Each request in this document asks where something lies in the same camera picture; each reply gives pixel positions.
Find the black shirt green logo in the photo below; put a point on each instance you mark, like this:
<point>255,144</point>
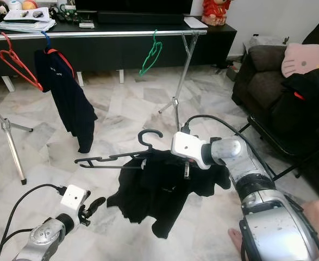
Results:
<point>159,187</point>

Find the black plastic hanger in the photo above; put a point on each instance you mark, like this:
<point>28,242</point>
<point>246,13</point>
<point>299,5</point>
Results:
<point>151,130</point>

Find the green plastic hanger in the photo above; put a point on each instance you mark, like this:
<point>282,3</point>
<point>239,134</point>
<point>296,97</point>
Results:
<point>150,58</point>

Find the blue hanger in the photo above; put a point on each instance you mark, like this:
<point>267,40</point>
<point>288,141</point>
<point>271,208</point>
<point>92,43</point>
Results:
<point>47,39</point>

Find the navy shirt with red collar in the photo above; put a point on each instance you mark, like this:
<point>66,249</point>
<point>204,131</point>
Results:
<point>67,100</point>

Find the dark brown sofa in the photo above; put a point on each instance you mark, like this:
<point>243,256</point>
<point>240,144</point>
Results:
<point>262,81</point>

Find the red garment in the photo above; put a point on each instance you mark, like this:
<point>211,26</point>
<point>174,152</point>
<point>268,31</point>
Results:
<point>298,95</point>

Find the black TV cabinet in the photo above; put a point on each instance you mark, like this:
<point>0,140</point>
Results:
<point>110,54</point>

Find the black folded garment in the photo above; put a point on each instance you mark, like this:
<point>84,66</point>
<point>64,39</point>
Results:
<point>311,109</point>

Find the white paper sheet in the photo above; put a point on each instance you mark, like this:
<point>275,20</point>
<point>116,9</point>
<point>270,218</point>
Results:
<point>195,22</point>

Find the white cloth covered side table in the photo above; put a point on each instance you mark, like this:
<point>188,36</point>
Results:
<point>265,43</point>

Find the silver metal clothes rack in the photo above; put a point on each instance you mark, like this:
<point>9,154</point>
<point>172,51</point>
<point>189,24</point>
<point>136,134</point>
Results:
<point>110,33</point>

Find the black soundbar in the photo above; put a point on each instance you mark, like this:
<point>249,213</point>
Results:
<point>140,18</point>

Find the red and gold statue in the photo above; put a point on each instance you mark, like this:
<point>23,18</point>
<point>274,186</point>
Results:
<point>216,13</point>

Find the pink Hello Kitty cushion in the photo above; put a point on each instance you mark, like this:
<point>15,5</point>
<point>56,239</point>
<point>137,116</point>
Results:
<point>308,60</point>

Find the black flat television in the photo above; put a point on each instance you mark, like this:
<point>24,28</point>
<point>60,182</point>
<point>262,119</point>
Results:
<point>132,5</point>

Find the small silver box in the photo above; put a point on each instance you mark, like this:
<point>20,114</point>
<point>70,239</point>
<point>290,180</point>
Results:
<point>87,24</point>

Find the stack of papers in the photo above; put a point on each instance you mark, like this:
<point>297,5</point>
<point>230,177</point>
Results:
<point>26,26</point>

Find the orange round ornament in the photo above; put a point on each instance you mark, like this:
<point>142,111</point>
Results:
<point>29,4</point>

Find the white round ornament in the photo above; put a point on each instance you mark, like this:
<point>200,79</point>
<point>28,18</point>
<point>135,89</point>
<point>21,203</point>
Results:
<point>14,4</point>

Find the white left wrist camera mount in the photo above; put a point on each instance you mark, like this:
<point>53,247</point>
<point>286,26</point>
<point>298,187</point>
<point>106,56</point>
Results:
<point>75,196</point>

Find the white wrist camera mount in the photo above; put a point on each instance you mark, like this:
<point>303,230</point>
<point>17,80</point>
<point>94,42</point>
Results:
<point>75,196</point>
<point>186,144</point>

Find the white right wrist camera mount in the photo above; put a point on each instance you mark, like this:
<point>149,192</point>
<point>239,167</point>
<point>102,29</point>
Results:
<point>186,144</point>

